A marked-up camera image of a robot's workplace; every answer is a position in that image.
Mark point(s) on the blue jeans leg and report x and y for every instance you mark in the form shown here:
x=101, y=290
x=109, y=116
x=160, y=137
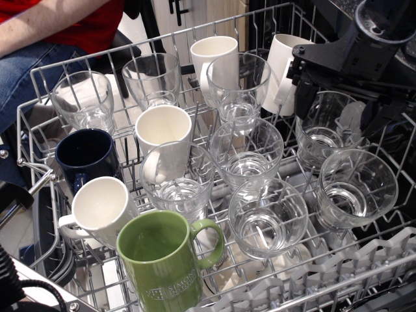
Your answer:
x=17, y=84

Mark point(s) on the red shirt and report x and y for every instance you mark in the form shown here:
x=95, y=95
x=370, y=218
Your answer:
x=93, y=33

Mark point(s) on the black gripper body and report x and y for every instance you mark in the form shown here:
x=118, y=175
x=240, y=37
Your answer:
x=356, y=65

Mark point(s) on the clear glass centre front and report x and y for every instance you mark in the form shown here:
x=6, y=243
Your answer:
x=189, y=194

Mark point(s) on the person forearm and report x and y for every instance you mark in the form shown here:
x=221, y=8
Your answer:
x=43, y=20

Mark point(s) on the black chair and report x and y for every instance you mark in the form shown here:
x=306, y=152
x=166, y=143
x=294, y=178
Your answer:
x=113, y=62

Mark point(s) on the clear glass front middle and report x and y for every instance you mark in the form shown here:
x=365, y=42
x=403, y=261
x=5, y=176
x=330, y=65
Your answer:
x=268, y=216

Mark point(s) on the metal wire dishwasher rack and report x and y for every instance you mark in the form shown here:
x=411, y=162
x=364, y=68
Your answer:
x=95, y=274

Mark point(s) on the tall clear glass back centre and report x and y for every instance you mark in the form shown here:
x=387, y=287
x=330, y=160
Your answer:
x=238, y=84

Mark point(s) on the clear glass centre middle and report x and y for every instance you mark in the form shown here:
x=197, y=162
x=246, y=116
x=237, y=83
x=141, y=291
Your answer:
x=245, y=148

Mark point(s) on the white mug front left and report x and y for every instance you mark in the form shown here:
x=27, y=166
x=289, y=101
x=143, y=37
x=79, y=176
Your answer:
x=99, y=210

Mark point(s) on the clear glass right back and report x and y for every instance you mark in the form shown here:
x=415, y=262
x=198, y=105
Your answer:
x=332, y=124

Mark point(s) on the tall white mug back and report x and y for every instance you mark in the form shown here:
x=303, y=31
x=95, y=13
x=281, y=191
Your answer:
x=215, y=58

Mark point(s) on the white mug centre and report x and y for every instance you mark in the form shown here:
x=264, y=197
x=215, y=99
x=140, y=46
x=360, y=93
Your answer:
x=163, y=133

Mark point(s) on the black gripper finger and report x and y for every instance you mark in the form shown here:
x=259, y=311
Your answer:
x=304, y=96
x=378, y=114

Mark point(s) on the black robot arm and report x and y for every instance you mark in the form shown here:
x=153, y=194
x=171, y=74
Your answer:
x=390, y=22

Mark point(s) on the white mug back right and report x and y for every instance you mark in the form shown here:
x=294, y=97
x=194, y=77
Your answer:
x=280, y=94

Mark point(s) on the clear glass right front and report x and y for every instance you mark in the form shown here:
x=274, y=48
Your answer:
x=354, y=188

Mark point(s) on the green ceramic mug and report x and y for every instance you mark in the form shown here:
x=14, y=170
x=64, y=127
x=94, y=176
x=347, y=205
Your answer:
x=157, y=249

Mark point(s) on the clear glass back left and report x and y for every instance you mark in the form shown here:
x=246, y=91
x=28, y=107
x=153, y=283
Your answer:
x=85, y=100

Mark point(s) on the dark blue mug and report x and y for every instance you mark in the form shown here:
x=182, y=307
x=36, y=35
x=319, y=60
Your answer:
x=85, y=155

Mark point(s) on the grey plastic tine row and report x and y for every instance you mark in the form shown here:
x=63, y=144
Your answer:
x=310, y=287

